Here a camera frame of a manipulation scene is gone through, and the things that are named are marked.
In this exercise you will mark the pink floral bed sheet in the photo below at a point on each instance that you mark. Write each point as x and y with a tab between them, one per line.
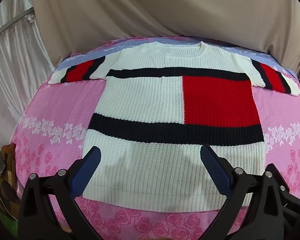
57	110

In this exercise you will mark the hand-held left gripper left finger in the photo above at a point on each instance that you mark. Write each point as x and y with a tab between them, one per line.
86	170

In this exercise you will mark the white red navy knit sweater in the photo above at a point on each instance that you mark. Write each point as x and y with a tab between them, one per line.
150	97

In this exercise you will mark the white satin curtain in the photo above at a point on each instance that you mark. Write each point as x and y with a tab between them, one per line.
17	55

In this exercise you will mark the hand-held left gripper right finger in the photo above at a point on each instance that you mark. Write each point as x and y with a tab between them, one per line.
215	170

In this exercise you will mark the brown patterned cloth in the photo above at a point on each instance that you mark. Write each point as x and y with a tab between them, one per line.
8	160

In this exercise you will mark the beige draped cloth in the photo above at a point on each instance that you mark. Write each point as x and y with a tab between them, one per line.
150	12

